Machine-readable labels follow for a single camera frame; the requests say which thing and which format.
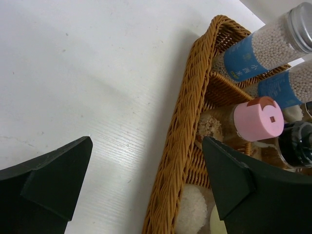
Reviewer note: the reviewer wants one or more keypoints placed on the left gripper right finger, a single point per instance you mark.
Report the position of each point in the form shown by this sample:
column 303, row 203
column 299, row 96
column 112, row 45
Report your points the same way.
column 253, row 197

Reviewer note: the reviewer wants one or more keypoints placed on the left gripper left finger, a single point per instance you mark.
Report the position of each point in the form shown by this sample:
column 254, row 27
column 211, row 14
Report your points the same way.
column 39, row 196

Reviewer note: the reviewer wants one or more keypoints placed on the yellow cap spice bottle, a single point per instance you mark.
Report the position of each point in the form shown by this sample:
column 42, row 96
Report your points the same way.
column 198, row 213

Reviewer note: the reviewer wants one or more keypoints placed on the black cap spice bottle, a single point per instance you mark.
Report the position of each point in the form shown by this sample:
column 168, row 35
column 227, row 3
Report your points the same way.
column 292, row 149

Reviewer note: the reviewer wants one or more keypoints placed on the pink cap spice bottle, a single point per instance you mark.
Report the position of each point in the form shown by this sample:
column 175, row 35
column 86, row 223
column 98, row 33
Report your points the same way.
column 257, row 119

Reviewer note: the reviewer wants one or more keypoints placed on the silver lid blue label jar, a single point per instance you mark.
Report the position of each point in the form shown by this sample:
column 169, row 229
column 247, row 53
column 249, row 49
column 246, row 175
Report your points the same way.
column 287, row 38

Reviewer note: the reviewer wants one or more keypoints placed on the brown wicker divided tray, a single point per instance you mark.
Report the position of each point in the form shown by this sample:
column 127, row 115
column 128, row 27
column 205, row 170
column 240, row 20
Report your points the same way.
column 202, row 89

